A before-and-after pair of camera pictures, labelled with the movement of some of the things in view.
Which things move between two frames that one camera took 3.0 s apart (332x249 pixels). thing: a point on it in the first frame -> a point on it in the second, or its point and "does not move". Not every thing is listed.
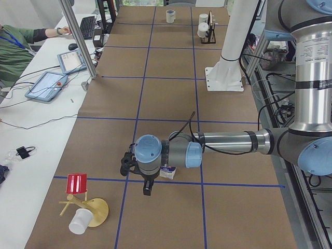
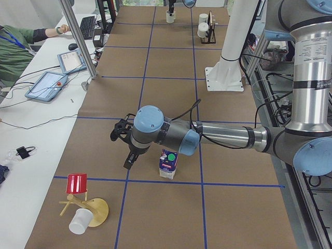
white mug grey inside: [170, 16] does not move
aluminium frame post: [79, 39] does not move
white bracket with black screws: [226, 75] does not move
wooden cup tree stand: [98, 206] does not move
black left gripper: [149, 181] -> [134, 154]
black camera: [129, 162] -> [122, 129]
